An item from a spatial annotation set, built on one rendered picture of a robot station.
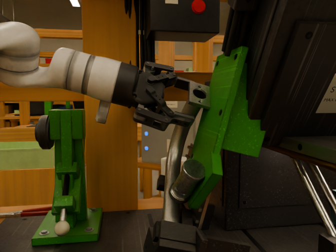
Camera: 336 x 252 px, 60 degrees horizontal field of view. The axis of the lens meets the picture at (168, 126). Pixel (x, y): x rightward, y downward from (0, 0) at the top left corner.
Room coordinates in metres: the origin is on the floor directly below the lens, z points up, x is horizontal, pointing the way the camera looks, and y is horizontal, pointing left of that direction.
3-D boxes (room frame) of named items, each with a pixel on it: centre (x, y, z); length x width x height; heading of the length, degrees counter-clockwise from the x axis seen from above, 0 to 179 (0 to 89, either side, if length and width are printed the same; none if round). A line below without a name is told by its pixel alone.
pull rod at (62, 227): (0.55, 0.21, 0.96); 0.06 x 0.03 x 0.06; 9
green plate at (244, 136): (0.50, -0.11, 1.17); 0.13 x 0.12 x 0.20; 99
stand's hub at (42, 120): (0.63, 0.27, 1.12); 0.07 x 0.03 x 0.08; 9
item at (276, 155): (0.73, -0.26, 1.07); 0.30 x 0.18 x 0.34; 99
